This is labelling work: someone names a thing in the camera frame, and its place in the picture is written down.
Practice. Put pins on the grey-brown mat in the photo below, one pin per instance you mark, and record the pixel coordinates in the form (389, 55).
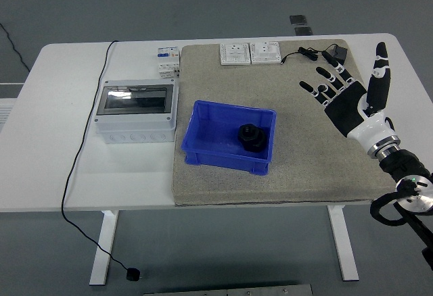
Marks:
(304, 161)

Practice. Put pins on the blue plastic box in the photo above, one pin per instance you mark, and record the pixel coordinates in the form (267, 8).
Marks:
(220, 164)

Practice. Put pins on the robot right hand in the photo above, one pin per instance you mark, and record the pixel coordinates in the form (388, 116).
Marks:
(345, 110)

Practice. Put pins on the white table leg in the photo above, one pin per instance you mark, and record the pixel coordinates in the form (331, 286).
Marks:
(103, 248)
(343, 245)

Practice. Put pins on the white circuit breaker blue label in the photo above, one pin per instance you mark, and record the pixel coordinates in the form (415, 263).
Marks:
(167, 54)

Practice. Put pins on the white floor vent panel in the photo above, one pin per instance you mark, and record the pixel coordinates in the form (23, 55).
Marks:
(5, 111)

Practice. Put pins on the white wall socket with switch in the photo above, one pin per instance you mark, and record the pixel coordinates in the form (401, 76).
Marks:
(265, 52)

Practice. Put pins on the large black nut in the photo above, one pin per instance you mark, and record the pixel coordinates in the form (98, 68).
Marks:
(258, 145)

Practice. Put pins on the dark floor plate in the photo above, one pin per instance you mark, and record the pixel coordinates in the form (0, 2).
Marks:
(299, 20)
(303, 31)

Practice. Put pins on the grey metal plate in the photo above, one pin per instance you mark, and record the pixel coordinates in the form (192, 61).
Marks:
(230, 291)

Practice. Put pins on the grey distribution box clear lid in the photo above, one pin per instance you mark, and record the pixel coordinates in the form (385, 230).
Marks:
(135, 130)

